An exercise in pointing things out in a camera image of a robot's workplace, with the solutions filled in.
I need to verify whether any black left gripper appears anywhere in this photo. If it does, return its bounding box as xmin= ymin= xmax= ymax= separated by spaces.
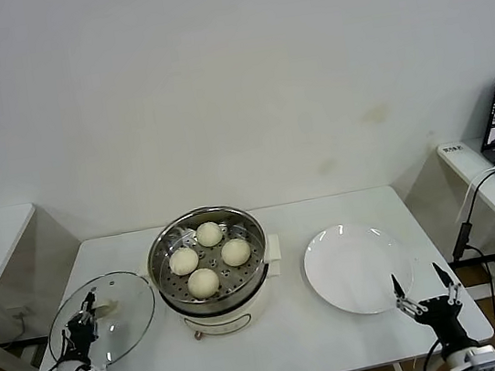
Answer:
xmin=57 ymin=287 xmax=109 ymax=361

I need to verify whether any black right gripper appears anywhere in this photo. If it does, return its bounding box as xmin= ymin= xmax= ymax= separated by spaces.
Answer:
xmin=388 ymin=257 xmax=481 ymax=361

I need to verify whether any glass pot lid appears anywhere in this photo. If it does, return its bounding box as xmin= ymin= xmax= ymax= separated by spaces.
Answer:
xmin=39 ymin=267 xmax=164 ymax=371

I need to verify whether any white steamed baozi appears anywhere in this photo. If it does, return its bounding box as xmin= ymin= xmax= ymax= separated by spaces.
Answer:
xmin=194 ymin=219 xmax=226 ymax=249
xmin=218 ymin=236 xmax=254 ymax=268
xmin=184 ymin=265 xmax=224 ymax=302
xmin=166 ymin=246 xmax=201 ymax=279

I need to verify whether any perforated steel steamer basket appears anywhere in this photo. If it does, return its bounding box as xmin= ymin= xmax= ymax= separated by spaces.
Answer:
xmin=142 ymin=198 xmax=277 ymax=323

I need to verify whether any white round plate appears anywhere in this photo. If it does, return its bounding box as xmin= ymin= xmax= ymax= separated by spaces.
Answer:
xmin=299 ymin=214 xmax=420 ymax=324

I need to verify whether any cream electric cooking pot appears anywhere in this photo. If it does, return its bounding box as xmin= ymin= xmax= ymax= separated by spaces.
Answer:
xmin=134 ymin=232 xmax=293 ymax=348

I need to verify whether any black cable with adapter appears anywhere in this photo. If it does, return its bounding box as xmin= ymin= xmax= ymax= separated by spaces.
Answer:
xmin=441 ymin=167 xmax=495 ymax=371

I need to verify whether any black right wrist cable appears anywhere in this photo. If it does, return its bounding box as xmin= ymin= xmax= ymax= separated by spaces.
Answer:
xmin=417 ymin=336 xmax=446 ymax=371

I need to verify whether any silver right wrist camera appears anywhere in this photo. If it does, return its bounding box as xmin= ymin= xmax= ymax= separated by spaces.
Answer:
xmin=441 ymin=339 xmax=495 ymax=371

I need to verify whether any white laptop cable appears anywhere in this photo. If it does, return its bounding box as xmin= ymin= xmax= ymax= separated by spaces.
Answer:
xmin=449 ymin=165 xmax=495 ymax=224

